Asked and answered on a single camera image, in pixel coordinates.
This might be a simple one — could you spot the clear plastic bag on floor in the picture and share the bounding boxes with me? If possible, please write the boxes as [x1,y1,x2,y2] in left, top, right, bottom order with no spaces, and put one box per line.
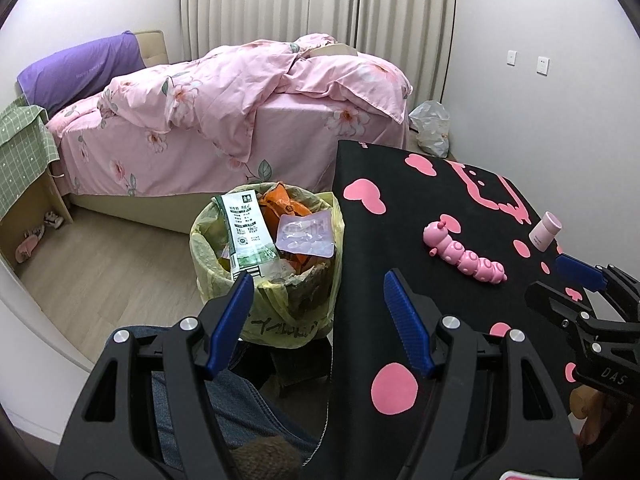
[409,101,450,158]

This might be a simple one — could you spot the purple pillow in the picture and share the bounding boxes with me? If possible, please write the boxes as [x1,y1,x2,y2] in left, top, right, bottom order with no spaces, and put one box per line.
[17,30,144,116]

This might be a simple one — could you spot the white wall switch right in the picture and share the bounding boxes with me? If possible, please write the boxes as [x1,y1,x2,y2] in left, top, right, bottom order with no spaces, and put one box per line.
[536,56,550,77]

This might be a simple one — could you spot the person right hand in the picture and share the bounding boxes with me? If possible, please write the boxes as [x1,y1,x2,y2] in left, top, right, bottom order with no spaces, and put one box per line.
[570,386,606,446]

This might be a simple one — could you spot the clear plastic blister tray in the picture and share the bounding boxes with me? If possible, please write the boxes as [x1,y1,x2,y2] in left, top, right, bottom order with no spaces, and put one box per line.
[276,209,335,259]

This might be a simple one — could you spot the pink small bottle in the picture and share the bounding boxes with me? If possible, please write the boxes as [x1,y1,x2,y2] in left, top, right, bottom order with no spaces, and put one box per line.
[528,211,562,252]

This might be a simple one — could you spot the beige bed frame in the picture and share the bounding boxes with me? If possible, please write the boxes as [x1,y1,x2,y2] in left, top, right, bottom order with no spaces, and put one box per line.
[67,29,222,236]

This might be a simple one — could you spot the pink caterpillar toy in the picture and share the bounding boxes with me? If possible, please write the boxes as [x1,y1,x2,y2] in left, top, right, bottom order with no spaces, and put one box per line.
[422,220,508,284]

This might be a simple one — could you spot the shoes under nightstand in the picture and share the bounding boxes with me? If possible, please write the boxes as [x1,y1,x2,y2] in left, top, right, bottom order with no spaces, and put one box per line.
[14,211,64,263]

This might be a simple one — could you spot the green white carton wrapper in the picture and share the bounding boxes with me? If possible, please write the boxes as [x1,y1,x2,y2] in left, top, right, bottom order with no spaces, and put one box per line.
[215,190,279,280]

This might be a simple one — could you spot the trash bin with yellow liner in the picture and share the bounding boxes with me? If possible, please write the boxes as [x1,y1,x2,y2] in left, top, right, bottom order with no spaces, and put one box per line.
[189,185,345,349]

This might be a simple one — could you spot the green checked cloth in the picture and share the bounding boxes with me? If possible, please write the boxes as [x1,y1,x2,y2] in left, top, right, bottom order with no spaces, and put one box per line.
[0,96,60,218]

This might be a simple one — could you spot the white wall switch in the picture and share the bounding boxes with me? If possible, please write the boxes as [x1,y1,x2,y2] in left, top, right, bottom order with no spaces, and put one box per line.
[506,50,518,66]
[536,56,550,77]

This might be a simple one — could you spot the orange snack bag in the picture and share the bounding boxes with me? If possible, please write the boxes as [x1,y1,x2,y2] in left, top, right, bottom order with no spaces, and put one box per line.
[258,183,311,274]

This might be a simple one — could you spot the black pink table cloth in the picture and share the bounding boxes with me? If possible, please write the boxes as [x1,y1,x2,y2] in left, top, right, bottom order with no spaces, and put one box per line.
[303,141,582,479]

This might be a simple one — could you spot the blue jeans leg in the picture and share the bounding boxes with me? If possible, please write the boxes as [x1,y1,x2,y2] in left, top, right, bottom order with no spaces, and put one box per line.
[151,370,319,470]

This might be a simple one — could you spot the beige curtain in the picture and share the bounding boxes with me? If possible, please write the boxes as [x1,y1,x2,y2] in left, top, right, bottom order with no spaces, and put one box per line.
[180,0,456,105]

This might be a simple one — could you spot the white wall switch left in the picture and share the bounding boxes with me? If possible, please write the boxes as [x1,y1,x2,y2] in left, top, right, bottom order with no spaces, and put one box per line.
[506,50,518,66]

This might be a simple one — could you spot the pink floral duvet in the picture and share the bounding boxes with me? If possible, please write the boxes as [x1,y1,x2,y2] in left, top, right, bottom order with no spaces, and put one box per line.
[96,34,413,162]

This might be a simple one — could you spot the pink floral bed sheet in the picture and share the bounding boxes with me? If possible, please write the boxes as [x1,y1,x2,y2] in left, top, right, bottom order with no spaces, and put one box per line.
[47,93,408,197]

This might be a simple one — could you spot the wooden nightstand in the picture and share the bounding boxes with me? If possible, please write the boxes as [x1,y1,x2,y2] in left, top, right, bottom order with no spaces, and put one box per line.
[0,170,73,270]

